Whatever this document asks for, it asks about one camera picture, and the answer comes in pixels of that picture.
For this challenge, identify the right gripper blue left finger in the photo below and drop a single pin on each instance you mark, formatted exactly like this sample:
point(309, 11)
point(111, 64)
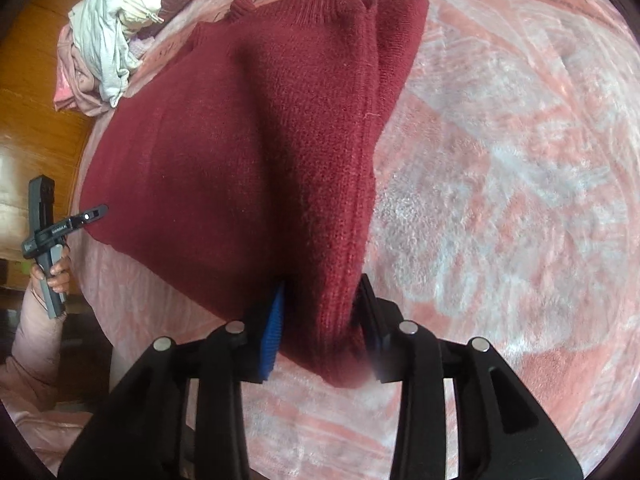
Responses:
point(270, 339)

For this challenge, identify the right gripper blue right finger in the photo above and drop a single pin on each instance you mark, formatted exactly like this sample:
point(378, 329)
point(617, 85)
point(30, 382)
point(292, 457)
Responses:
point(377, 321)

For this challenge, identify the dark red knit sweater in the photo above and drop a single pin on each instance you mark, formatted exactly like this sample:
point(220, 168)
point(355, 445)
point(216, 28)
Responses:
point(247, 162)

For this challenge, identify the left forearm pink sleeve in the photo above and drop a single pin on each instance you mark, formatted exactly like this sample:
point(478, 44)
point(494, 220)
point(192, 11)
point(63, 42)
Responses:
point(28, 379)

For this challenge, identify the person's left hand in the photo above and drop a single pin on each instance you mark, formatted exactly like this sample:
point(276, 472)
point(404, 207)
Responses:
point(59, 279)

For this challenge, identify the wooden wardrobe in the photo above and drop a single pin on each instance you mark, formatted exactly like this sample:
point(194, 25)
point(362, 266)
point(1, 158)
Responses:
point(35, 138)

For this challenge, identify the pink garment pile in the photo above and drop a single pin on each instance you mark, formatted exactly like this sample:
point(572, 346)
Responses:
point(75, 86)

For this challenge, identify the white light-blue garment pile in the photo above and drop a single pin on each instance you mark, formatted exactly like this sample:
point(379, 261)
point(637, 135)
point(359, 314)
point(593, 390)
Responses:
point(102, 30)

